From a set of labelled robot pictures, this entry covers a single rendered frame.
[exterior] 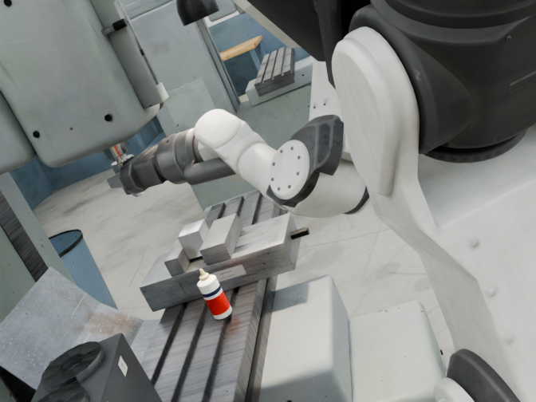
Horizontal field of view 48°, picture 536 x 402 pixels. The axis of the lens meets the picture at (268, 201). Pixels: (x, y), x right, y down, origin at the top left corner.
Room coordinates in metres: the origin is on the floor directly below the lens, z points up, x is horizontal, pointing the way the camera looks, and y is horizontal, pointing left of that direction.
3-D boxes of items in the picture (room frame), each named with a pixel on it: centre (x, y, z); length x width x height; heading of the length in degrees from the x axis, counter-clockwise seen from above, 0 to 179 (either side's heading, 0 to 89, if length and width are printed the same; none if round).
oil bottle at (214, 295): (1.08, 0.18, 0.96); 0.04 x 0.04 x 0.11
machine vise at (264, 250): (1.25, 0.15, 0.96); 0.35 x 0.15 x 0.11; 74
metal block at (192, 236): (1.26, 0.18, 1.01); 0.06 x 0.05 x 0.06; 164
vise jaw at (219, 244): (1.24, 0.13, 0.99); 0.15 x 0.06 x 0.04; 164
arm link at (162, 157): (1.06, 0.14, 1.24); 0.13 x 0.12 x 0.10; 148
